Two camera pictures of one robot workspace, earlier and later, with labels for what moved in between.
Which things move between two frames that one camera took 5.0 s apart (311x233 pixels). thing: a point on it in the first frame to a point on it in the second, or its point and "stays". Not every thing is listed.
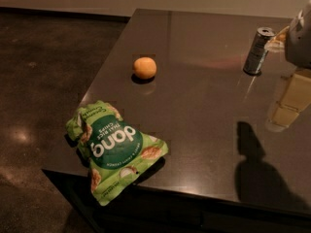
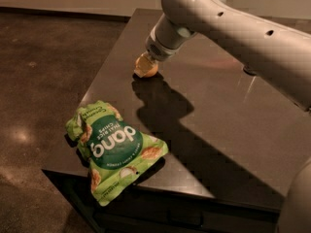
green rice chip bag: (117, 154) stays
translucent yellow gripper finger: (278, 44) to (144, 64)
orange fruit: (145, 67) stays
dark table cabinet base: (151, 207) stays
